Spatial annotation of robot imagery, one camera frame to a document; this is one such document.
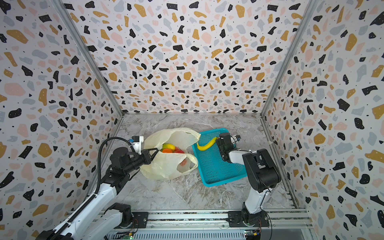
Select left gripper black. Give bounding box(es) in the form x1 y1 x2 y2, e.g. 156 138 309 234
122 147 158 175

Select yellow green mango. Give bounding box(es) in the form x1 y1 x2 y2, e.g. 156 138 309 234
162 143 176 151

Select pale yellow plastic bag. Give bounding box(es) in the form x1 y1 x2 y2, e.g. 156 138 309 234
140 128 201 181

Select yellow banana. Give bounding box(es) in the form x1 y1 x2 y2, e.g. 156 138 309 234
197 137 217 151

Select peach fruit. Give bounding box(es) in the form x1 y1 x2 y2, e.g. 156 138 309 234
180 159 188 167

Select red fruit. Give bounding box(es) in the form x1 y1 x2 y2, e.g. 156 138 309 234
173 147 185 154

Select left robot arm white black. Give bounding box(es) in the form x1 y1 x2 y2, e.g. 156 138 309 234
36 148 159 240

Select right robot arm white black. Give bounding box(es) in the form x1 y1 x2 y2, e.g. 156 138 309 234
216 133 281 226

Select teal plastic basket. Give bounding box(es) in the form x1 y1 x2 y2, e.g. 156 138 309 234
193 144 247 187

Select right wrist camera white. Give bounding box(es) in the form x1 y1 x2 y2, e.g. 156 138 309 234
231 135 241 144

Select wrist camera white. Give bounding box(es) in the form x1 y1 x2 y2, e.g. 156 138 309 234
129 136 144 155
231 135 241 144

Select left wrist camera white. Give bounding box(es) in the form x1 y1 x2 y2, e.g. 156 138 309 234
129 136 144 155

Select black corrugated cable conduit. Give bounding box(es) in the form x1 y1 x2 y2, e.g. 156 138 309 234
94 137 133 193

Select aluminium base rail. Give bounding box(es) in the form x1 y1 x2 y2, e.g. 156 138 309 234
56 208 314 240

